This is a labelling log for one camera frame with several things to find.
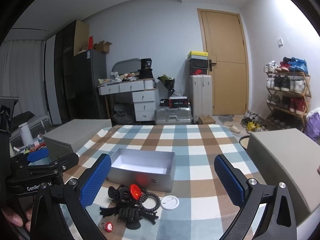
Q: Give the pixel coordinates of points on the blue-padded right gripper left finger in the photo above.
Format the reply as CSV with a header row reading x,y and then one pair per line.
x,y
76,194

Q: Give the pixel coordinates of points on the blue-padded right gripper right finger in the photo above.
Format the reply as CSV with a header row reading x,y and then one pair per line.
x,y
278,220

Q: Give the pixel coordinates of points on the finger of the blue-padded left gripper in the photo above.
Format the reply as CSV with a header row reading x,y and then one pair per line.
x,y
37,155

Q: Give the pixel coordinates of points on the red round hair clip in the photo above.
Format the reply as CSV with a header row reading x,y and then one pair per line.
x,y
135,191

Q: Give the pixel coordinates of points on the white round pin badge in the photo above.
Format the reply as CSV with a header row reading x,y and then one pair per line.
x,y
170,202

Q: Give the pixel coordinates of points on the black claw hair clip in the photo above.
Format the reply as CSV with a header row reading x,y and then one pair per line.
x,y
131,216

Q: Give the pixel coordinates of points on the person's left hand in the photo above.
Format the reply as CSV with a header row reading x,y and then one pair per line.
x,y
15,219

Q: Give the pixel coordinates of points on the white thermos bottle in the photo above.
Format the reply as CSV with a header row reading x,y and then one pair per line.
x,y
25,134

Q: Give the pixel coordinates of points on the grey left bedside cabinet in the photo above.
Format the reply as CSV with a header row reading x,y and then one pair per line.
x,y
70,137

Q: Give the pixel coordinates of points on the grey bedside cabinet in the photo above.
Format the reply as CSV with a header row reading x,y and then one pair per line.
x,y
288,156
70,137

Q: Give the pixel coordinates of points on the grey right bedside cabinet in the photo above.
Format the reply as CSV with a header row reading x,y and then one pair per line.
x,y
288,156

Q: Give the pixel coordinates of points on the plaid checkered bedsheet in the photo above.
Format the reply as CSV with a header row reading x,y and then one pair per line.
x,y
205,211

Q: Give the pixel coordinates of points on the grey curtain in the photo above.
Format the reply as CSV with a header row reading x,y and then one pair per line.
x,y
22,74

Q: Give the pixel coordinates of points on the black refrigerator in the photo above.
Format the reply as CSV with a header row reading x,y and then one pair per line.
x,y
88,68

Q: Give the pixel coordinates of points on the silver cardboard box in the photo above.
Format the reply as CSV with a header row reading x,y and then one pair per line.
x,y
151,170

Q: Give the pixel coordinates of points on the white desk with drawers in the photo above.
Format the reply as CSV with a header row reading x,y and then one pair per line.
x,y
145,96

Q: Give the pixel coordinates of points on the cardboard box on refrigerator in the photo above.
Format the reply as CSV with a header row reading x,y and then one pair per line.
x,y
102,46

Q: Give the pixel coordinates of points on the wooden shoe rack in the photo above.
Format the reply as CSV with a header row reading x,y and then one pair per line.
x,y
288,99

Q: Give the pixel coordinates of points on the silver lying suitcase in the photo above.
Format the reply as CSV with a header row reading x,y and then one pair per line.
x,y
173,116

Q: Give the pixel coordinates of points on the black box on desk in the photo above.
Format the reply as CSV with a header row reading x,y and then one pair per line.
x,y
145,71

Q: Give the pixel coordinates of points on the black red box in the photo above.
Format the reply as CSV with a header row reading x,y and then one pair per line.
x,y
175,102

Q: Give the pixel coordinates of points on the white upright suitcase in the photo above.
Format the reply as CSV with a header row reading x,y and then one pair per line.
x,y
200,96

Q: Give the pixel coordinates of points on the stacked shoe boxes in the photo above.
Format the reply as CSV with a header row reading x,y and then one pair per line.
x,y
198,62

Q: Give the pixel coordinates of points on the wooden door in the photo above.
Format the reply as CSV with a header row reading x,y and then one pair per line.
x,y
224,40

